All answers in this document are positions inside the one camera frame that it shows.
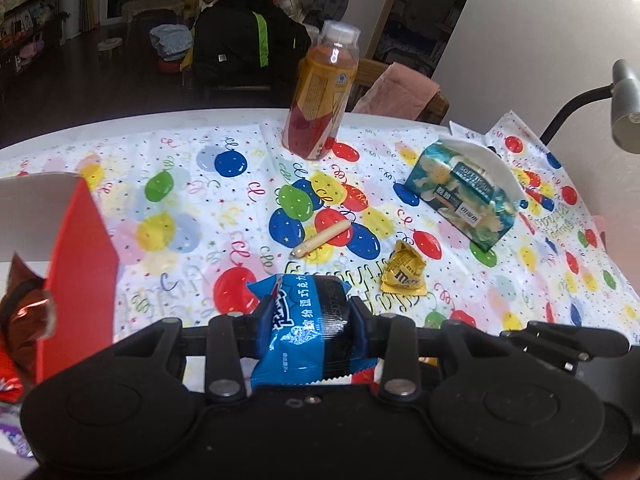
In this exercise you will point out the black jacket on chair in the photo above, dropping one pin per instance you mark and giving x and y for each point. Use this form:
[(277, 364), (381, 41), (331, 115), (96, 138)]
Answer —
[(248, 44)]

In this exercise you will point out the orange yellow chip bag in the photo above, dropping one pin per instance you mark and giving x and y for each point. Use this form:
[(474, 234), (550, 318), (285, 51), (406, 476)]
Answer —
[(11, 385)]

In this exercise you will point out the copper red foil bag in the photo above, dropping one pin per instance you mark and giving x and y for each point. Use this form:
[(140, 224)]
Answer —
[(27, 313)]

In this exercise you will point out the blue cookie packet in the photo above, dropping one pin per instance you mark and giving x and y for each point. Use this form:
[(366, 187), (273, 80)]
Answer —
[(309, 332)]

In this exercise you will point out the small sausage stick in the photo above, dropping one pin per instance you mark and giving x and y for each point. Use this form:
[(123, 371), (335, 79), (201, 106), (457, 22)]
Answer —
[(322, 237)]

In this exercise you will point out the orange drink bottle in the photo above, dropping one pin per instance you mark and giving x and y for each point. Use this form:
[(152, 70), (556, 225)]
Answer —
[(325, 80)]

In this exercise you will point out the balloon pattern tablecloth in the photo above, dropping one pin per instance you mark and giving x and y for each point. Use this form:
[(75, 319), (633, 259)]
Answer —
[(200, 204)]

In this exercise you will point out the red white cardboard box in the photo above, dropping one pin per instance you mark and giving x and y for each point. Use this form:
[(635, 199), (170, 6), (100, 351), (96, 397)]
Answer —
[(52, 222)]

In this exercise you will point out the small purple candy packet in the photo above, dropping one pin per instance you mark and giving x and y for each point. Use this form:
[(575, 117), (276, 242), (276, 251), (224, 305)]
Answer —
[(13, 441)]

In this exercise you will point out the yellow chocolate candy bag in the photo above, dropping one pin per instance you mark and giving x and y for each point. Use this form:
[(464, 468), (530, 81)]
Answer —
[(403, 273)]

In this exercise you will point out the soft tissue pack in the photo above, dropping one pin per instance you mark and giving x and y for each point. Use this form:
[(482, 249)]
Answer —
[(469, 186)]

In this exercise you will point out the wooden chair with pink cloth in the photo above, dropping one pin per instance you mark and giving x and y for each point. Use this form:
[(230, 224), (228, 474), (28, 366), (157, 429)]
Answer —
[(400, 92)]

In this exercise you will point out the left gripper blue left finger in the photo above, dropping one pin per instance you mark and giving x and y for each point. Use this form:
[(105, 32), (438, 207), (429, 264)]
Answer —
[(229, 339)]

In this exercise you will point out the pink cloth on chair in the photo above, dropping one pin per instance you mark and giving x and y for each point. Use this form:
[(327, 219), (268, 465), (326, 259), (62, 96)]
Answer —
[(397, 92)]

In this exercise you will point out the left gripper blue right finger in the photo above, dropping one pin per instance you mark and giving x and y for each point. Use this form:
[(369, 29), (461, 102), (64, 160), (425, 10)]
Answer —
[(392, 339)]

